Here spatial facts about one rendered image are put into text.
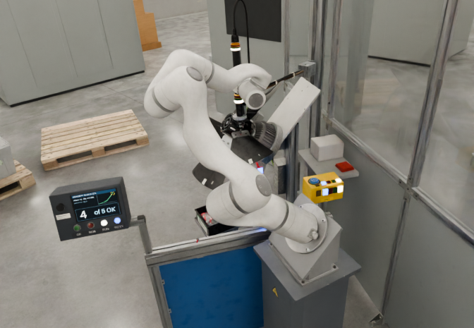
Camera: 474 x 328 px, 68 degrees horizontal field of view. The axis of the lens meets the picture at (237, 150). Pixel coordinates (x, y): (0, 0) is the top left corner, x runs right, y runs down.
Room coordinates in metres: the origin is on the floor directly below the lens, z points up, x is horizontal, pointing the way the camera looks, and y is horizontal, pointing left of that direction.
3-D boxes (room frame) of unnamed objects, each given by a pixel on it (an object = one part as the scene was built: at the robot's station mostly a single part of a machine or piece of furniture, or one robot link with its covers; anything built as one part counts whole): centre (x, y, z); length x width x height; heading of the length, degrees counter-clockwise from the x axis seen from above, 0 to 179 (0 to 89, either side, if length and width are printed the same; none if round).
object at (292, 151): (1.83, -0.33, 0.58); 0.09 x 0.05 x 1.15; 11
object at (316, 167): (1.85, -0.54, 0.85); 0.36 x 0.24 x 0.03; 11
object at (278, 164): (1.92, -0.31, 0.73); 0.15 x 0.09 x 0.22; 101
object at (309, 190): (1.34, -0.39, 1.02); 0.16 x 0.10 x 0.11; 101
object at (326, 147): (1.93, -0.56, 0.92); 0.17 x 0.16 x 0.11; 101
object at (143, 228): (1.18, 0.42, 0.96); 0.03 x 0.03 x 0.20; 11
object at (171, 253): (1.26, 0.00, 0.82); 0.90 x 0.04 x 0.08; 101
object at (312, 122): (2.15, -0.52, 0.90); 0.08 x 0.06 x 1.80; 46
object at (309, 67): (2.09, -0.46, 1.37); 0.10 x 0.07 x 0.09; 136
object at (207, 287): (1.26, 0.00, 0.45); 0.82 x 0.02 x 0.66; 101
